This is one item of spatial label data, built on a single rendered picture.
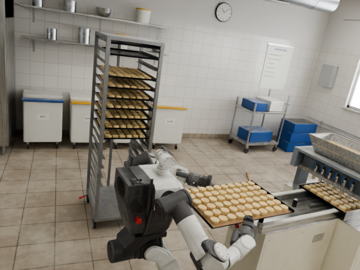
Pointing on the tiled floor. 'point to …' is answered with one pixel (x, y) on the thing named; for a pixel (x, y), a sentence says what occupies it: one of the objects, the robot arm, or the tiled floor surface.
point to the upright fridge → (7, 74)
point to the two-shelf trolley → (261, 126)
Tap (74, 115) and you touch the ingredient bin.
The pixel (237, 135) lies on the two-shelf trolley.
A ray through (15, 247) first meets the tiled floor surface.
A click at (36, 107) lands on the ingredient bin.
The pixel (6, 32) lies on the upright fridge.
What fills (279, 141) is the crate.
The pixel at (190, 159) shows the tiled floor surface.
